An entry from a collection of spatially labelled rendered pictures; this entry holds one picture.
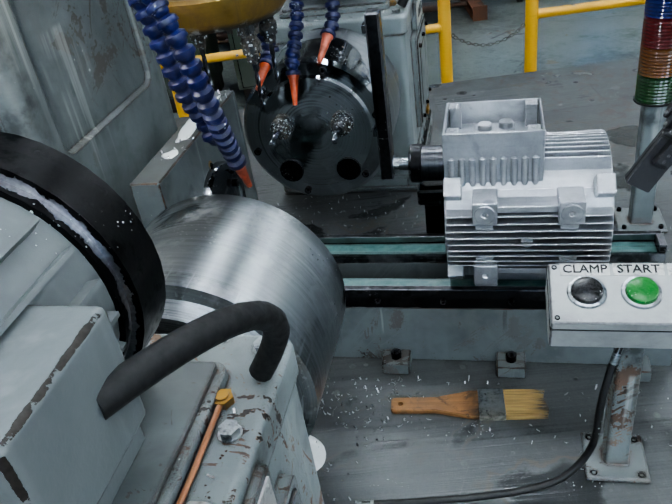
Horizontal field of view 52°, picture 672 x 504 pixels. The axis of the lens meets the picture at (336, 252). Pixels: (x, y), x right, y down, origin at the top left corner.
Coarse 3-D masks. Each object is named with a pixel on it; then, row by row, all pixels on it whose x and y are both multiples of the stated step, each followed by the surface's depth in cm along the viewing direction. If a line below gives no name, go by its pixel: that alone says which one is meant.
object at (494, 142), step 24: (456, 120) 90; (480, 120) 91; (504, 120) 86; (528, 120) 88; (456, 144) 83; (480, 144) 83; (504, 144) 82; (528, 144) 82; (456, 168) 85; (480, 168) 84; (504, 168) 84; (528, 168) 83
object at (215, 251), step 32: (160, 224) 71; (192, 224) 69; (224, 224) 68; (256, 224) 69; (288, 224) 72; (160, 256) 64; (192, 256) 64; (224, 256) 64; (256, 256) 66; (288, 256) 68; (320, 256) 73; (192, 288) 60; (224, 288) 61; (256, 288) 63; (288, 288) 66; (320, 288) 70; (288, 320) 63; (320, 320) 68; (320, 352) 67; (320, 384) 66
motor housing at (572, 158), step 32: (544, 160) 84; (576, 160) 83; (608, 160) 82; (512, 192) 84; (544, 192) 84; (448, 224) 85; (512, 224) 83; (544, 224) 82; (608, 224) 82; (448, 256) 87; (480, 256) 86; (512, 256) 86; (544, 256) 85; (576, 256) 84; (608, 256) 83
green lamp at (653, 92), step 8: (640, 80) 108; (648, 80) 107; (656, 80) 106; (664, 80) 106; (640, 88) 109; (648, 88) 107; (656, 88) 107; (664, 88) 106; (640, 96) 109; (648, 96) 108; (656, 96) 107; (664, 96) 107; (656, 104) 108
